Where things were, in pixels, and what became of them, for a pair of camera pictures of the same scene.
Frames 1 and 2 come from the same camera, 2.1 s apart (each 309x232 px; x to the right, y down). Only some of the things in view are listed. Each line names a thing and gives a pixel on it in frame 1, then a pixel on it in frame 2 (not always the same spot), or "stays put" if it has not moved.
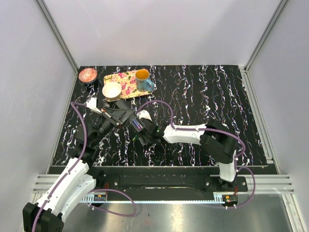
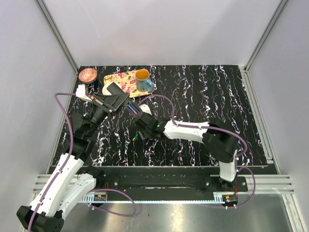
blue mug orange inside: x=143 y=82 stays put
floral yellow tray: x=127 y=80 stays put
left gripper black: x=116 y=114 to x=113 y=103
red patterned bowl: x=88 y=75 stays put
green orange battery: x=134 y=138 stays put
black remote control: x=131 y=116 to x=114 y=89
